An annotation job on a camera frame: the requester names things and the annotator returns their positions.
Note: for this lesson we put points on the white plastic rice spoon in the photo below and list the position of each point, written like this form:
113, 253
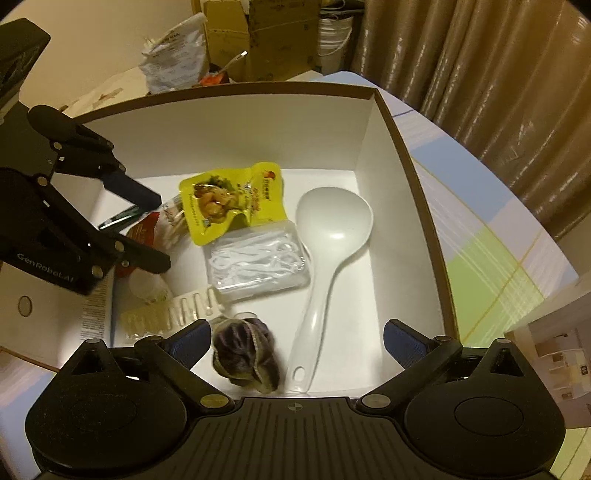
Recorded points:
332, 221

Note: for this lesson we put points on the dark green pen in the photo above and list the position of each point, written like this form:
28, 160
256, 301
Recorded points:
117, 220

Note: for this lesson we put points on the white hair claw clip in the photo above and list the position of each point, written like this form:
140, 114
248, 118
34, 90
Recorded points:
184, 309

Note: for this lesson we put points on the checked tablecloth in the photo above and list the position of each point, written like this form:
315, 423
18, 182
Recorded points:
485, 258

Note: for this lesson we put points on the small cardboard box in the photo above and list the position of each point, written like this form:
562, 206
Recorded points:
226, 32

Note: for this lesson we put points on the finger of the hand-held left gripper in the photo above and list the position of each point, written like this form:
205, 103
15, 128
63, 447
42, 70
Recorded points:
136, 193
147, 261

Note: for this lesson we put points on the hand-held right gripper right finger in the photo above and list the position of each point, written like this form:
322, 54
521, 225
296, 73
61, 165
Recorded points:
406, 344

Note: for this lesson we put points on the white printed tube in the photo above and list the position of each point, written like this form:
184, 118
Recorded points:
98, 309

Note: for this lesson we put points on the beige shiny curtain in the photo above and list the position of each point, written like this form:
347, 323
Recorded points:
461, 69

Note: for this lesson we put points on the clear bag of cotton swabs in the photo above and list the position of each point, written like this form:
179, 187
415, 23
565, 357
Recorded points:
173, 224

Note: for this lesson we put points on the cream printed cloth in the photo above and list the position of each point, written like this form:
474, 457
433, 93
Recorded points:
106, 90

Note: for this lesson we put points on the white plastic bag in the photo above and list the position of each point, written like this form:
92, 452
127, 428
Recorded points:
173, 55

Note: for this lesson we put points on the large cardboard box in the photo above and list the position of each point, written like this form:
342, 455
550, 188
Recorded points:
281, 37

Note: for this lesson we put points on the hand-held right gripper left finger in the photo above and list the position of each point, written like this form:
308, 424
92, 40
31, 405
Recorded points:
191, 341

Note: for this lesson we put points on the brown cardboard box container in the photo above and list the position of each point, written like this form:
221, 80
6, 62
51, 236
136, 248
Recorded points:
323, 138

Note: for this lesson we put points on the yellow snack pouch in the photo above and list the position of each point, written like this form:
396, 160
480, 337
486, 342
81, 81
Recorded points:
221, 203

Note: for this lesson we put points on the clear box of floss picks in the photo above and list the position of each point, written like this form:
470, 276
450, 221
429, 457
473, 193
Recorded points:
258, 263

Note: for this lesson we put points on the white humidifier carton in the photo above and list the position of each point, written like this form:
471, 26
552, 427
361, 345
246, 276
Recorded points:
554, 369

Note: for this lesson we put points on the grey hair scrunchie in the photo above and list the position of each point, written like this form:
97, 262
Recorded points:
244, 346

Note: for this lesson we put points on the small white pill bottle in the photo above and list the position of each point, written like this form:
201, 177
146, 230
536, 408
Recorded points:
147, 286

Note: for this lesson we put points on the red snack packet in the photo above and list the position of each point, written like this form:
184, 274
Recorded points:
145, 230

